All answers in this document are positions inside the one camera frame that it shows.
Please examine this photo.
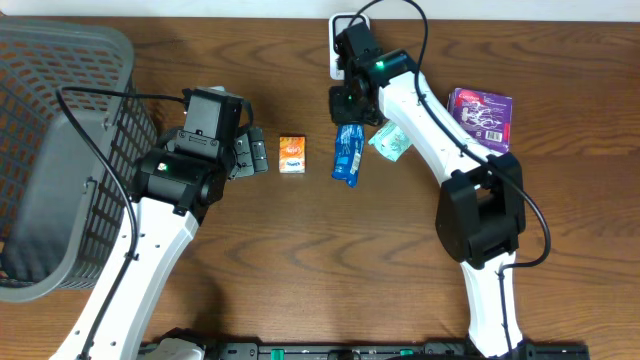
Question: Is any blue cookie pack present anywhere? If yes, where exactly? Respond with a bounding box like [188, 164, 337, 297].
[332, 124, 365, 188]

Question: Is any small orange box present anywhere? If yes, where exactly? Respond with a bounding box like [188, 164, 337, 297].
[279, 136, 306, 174]

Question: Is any light green wipes pack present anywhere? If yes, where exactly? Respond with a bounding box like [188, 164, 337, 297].
[368, 121, 412, 162]

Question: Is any red purple pad pack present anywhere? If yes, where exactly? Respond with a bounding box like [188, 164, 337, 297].
[447, 88, 513, 154]

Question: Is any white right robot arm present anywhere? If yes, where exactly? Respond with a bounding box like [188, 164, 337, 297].
[329, 48, 526, 357]

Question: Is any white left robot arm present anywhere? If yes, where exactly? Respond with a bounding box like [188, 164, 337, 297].
[53, 125, 268, 359]

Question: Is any white barcode scanner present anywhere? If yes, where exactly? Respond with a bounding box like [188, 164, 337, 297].
[328, 12, 370, 81]

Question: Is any grey plastic basket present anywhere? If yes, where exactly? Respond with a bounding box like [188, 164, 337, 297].
[1, 17, 157, 303]

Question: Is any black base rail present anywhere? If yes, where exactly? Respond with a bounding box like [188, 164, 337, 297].
[139, 341, 591, 360]

